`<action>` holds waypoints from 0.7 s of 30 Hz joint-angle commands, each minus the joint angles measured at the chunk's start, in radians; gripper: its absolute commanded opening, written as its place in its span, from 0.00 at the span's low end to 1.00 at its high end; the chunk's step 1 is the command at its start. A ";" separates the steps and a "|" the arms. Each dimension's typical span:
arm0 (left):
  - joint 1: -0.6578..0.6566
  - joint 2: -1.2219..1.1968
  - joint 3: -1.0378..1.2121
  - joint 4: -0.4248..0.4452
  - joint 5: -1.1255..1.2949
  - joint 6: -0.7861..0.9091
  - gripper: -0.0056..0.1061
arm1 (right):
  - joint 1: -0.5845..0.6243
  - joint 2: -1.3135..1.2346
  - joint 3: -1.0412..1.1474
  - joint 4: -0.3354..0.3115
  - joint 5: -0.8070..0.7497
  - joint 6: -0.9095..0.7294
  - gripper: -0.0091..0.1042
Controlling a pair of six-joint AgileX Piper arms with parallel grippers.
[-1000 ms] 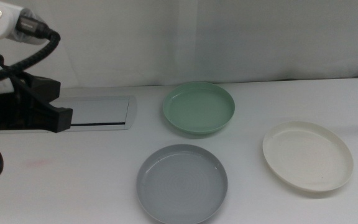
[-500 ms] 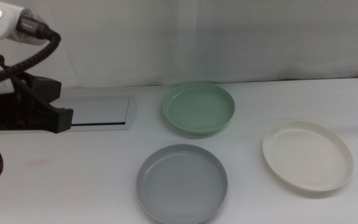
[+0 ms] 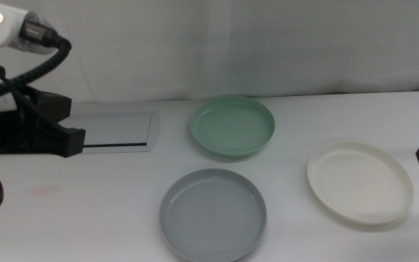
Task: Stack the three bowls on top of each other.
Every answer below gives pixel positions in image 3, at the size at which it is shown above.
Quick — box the white shallow plastic bowl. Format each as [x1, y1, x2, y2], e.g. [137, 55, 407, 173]
[306, 140, 415, 226]

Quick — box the green shallow plastic bowl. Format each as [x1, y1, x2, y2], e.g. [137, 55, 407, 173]
[190, 95, 276, 159]

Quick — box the grey shallow plastic bowl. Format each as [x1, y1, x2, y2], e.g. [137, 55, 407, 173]
[159, 167, 268, 262]

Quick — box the white cloth backdrop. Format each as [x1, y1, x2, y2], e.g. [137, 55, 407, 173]
[0, 0, 419, 107]

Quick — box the black braided camera cable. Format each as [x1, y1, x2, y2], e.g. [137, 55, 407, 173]
[0, 12, 73, 107]

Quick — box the silver table cable hatch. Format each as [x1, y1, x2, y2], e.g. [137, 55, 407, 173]
[63, 111, 161, 154]

